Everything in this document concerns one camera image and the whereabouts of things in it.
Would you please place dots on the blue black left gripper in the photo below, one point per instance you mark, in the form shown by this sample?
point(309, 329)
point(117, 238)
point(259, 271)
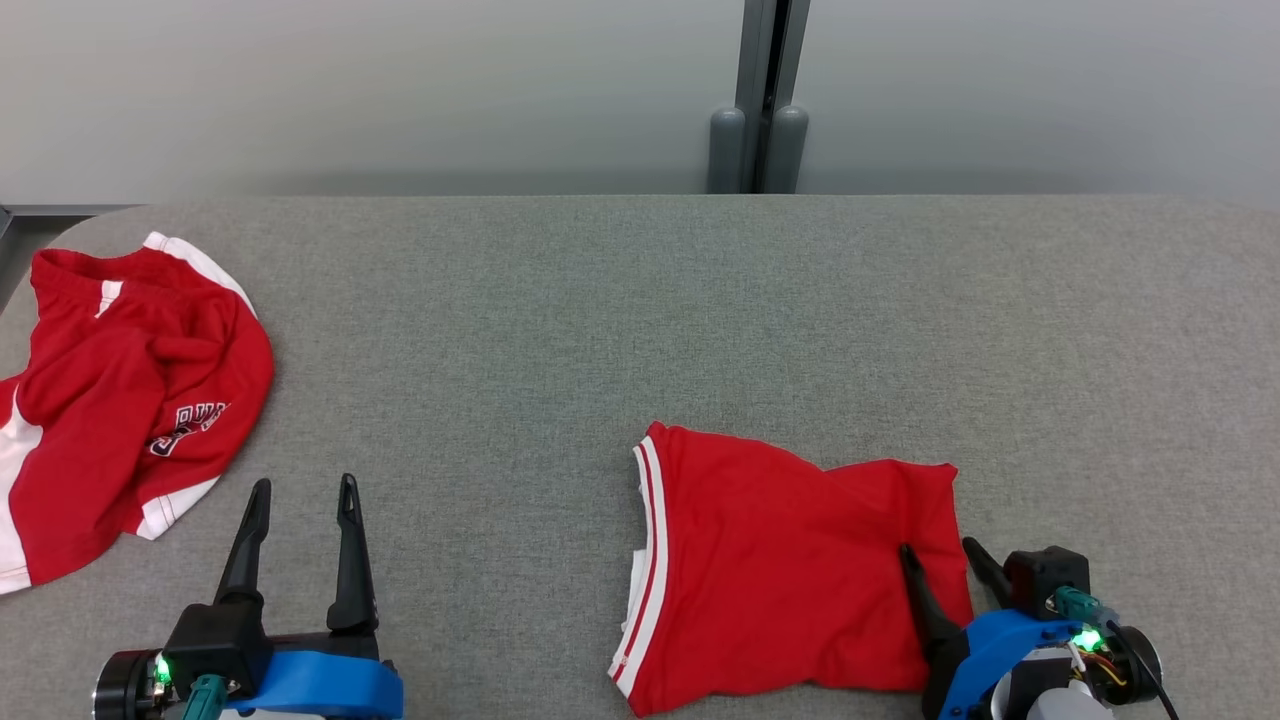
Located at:
point(320, 680)

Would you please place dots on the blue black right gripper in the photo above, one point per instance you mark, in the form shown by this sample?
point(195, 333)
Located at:
point(985, 660)

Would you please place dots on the red white jersey shirt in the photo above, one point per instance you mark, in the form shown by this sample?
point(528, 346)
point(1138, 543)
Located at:
point(790, 580)

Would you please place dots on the red shorts with white stripes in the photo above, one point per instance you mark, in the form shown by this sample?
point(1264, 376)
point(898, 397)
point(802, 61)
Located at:
point(130, 400)

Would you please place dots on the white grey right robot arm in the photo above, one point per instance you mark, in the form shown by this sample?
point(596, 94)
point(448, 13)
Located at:
point(1060, 700)

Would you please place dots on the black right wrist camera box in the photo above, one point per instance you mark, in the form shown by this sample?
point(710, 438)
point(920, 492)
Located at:
point(1045, 575)

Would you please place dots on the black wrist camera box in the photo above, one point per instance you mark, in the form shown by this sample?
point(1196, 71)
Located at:
point(215, 645)
point(1045, 575)

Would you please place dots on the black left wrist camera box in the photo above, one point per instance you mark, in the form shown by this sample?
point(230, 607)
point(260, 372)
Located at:
point(215, 645)

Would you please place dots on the grey partition post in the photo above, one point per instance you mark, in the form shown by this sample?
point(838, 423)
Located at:
point(760, 100)

